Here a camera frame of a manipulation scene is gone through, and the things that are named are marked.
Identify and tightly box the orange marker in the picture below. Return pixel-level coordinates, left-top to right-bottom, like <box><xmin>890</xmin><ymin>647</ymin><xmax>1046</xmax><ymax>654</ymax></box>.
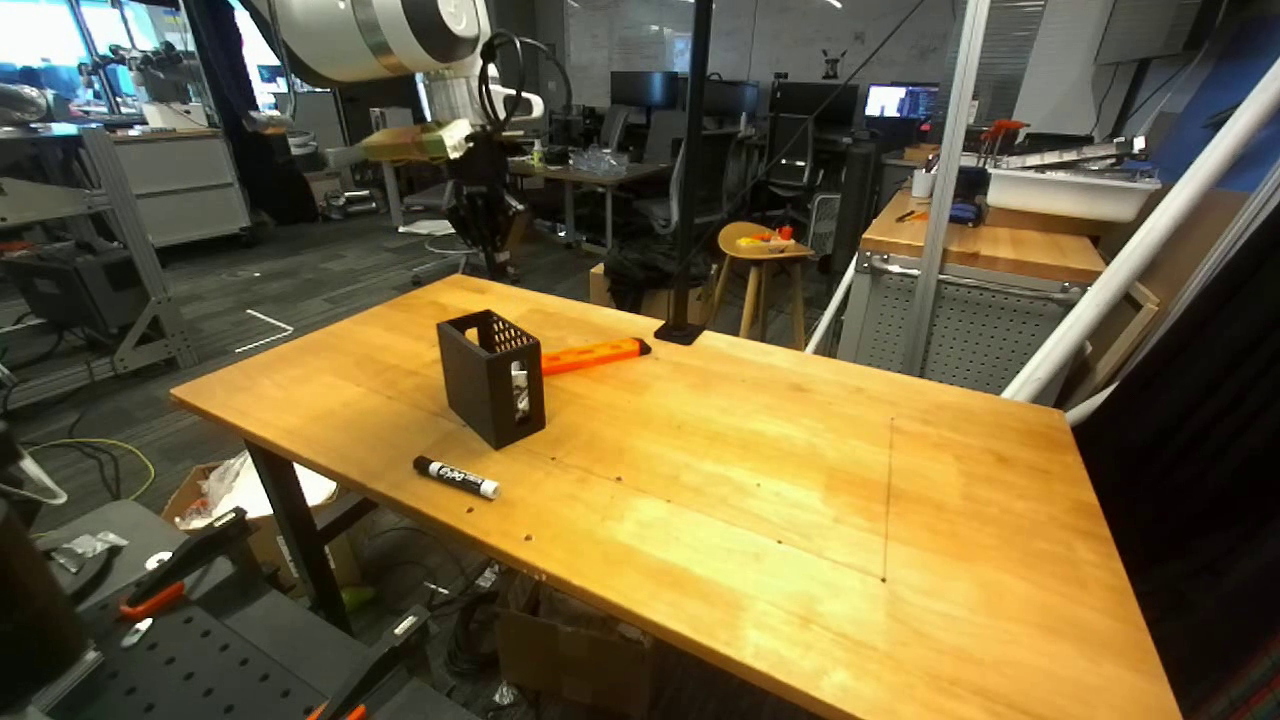
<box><xmin>537</xmin><ymin>330</ymin><xmax>655</xmax><ymax>378</ymax></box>

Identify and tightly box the black and white marker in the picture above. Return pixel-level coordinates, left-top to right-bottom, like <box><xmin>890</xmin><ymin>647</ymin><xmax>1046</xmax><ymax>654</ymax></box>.
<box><xmin>406</xmin><ymin>451</ymin><xmax>504</xmax><ymax>508</ymax></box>

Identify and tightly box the white tray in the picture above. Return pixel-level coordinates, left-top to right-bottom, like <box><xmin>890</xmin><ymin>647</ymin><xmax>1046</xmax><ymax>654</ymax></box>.
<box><xmin>980</xmin><ymin>154</ymin><xmax>1166</xmax><ymax>228</ymax></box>

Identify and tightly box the crumpled paper bag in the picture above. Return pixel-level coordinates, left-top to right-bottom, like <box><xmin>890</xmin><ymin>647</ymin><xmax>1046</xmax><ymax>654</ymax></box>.
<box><xmin>159</xmin><ymin>448</ymin><xmax>338</xmax><ymax>533</ymax></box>

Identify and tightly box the lit computer monitor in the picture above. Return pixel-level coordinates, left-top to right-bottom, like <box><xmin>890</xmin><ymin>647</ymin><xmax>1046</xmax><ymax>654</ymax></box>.
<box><xmin>859</xmin><ymin>79</ymin><xmax>945</xmax><ymax>128</ymax></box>

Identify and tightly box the orange handled clamp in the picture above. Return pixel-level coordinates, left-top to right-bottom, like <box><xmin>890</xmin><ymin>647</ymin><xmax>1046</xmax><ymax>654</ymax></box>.
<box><xmin>111</xmin><ymin>508</ymin><xmax>253</xmax><ymax>626</ymax></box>

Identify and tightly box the large cardboard box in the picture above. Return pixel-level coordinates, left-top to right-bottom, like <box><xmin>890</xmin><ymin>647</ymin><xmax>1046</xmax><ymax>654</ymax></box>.
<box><xmin>493</xmin><ymin>591</ymin><xmax>661</xmax><ymax>720</ymax></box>

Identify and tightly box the white diagonal pole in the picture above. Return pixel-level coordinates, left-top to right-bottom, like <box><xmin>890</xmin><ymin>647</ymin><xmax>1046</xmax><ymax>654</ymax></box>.
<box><xmin>998</xmin><ymin>55</ymin><xmax>1280</xmax><ymax>409</ymax></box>

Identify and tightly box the grey metal shelf unit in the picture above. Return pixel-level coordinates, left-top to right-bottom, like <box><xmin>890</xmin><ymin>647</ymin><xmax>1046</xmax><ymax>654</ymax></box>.
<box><xmin>0</xmin><ymin>118</ymin><xmax>182</xmax><ymax>413</ymax></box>

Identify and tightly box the white cabinet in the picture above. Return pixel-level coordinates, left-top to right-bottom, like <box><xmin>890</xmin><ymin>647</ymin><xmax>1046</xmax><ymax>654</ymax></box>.
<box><xmin>111</xmin><ymin>124</ymin><xmax>257</xmax><ymax>251</ymax></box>

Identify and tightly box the small orange yellow tool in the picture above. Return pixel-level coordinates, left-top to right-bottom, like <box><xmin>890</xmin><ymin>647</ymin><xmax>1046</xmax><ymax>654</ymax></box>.
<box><xmin>736</xmin><ymin>225</ymin><xmax>804</xmax><ymax>255</ymax></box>

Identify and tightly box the grey pegboard panel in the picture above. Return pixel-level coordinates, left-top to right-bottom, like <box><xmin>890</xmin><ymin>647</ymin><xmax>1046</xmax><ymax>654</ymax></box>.
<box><xmin>837</xmin><ymin>251</ymin><xmax>1158</xmax><ymax>400</ymax></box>

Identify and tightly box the black pole stand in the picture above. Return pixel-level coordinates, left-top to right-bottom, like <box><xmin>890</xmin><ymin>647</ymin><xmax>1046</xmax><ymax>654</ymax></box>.
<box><xmin>652</xmin><ymin>0</ymin><xmax>718</xmax><ymax>347</ymax></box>

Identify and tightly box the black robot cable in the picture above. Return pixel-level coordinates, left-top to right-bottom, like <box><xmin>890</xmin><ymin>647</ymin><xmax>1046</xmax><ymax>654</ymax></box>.
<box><xmin>470</xmin><ymin>26</ymin><xmax>574</xmax><ymax>137</ymax></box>

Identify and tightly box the black table leg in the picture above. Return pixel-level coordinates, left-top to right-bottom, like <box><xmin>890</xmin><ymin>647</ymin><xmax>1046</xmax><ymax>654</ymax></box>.
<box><xmin>240</xmin><ymin>434</ymin><xmax>380</xmax><ymax>637</ymax></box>

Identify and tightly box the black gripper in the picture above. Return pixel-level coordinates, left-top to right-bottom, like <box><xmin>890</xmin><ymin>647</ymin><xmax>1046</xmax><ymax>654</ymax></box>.
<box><xmin>443</xmin><ymin>130</ymin><xmax>524</xmax><ymax>285</ymax></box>

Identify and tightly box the round wooden stool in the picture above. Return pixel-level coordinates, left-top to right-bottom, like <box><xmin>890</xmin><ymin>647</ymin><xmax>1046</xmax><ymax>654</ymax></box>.
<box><xmin>712</xmin><ymin>216</ymin><xmax>820</xmax><ymax>347</ymax></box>

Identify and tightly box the white upright pole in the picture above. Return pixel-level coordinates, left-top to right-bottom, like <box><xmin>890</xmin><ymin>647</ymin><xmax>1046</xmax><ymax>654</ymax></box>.
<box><xmin>908</xmin><ymin>0</ymin><xmax>994</xmax><ymax>378</ymax></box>

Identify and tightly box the wooden workbench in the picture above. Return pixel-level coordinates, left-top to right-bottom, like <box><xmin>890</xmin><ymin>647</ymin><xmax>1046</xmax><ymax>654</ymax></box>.
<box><xmin>854</xmin><ymin>183</ymin><xmax>1112</xmax><ymax>289</ymax></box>

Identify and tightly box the black perforated plate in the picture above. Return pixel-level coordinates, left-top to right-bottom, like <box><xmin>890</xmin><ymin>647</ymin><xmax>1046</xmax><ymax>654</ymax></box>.
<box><xmin>52</xmin><ymin>598</ymin><xmax>334</xmax><ymax>720</ymax></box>

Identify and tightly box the tan wrist camera mount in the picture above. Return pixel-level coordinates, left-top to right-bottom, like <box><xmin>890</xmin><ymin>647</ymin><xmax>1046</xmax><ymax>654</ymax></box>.
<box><xmin>350</xmin><ymin>118</ymin><xmax>479</xmax><ymax>168</ymax></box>

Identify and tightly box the black perforated box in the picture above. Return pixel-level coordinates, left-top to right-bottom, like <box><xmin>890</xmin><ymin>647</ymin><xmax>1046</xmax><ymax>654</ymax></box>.
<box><xmin>432</xmin><ymin>307</ymin><xmax>551</xmax><ymax>451</ymax></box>

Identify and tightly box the yellow cable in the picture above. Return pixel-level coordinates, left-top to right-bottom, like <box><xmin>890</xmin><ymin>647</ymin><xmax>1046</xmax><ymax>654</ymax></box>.
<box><xmin>31</xmin><ymin>433</ymin><xmax>159</xmax><ymax>508</ymax></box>

